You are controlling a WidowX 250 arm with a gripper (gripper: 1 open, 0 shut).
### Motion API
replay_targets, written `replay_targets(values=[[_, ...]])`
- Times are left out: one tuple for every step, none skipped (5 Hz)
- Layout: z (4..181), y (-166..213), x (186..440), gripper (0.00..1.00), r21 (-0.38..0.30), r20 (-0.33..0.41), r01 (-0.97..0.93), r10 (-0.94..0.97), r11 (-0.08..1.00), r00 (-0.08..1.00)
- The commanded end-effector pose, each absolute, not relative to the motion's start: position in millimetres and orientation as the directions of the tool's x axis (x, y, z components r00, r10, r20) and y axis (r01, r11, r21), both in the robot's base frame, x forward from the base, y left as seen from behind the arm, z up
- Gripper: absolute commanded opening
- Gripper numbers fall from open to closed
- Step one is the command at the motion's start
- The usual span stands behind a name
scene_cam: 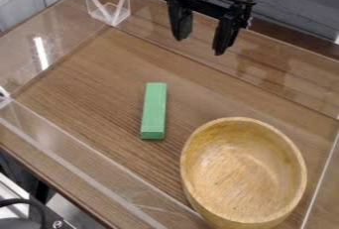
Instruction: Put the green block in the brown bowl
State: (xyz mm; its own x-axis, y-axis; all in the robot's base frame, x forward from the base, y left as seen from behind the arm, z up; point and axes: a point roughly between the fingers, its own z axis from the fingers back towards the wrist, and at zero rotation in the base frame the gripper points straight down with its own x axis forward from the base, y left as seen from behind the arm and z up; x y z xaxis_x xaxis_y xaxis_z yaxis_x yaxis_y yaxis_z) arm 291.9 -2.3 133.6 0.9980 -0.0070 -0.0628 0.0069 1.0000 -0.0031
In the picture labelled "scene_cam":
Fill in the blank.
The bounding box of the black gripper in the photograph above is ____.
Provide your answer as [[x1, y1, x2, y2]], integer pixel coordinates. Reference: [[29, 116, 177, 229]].
[[167, 0, 255, 56]]

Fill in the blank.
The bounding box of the black metal bracket with bolt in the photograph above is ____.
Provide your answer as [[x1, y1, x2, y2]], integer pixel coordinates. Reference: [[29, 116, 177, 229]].
[[29, 197, 79, 229]]

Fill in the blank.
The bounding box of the clear acrylic corner bracket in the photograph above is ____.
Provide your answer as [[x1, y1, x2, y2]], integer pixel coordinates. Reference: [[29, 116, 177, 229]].
[[86, 0, 131, 27]]

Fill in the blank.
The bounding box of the green rectangular block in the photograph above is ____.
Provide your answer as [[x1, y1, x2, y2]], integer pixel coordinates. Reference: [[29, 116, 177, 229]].
[[141, 82, 169, 140]]

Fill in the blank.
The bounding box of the brown wooden bowl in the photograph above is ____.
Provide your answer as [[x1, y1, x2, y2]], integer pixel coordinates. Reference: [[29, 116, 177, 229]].
[[181, 117, 307, 229]]

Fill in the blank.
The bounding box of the black cable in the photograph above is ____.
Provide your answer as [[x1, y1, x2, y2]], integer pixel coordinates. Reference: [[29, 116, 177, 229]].
[[0, 198, 49, 229]]

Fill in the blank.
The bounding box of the clear acrylic tray wall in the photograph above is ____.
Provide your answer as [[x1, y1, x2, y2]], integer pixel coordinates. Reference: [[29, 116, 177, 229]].
[[0, 0, 339, 229]]

